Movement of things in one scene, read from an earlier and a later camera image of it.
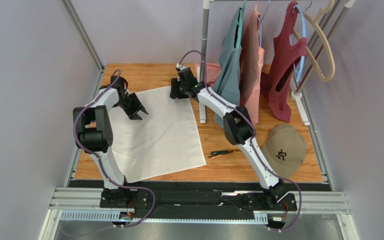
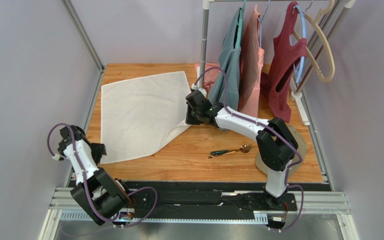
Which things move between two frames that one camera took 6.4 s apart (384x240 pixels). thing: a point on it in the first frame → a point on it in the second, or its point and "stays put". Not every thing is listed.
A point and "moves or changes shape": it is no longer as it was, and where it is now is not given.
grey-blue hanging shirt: (227, 82) stays put
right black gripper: (177, 90) → (189, 111)
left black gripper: (132, 113) → (99, 149)
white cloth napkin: (167, 139) moves or changes shape
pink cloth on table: (212, 71) stays put
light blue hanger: (299, 71) stays put
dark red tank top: (277, 82) stays put
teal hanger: (240, 26) stays put
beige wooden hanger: (322, 77) stays put
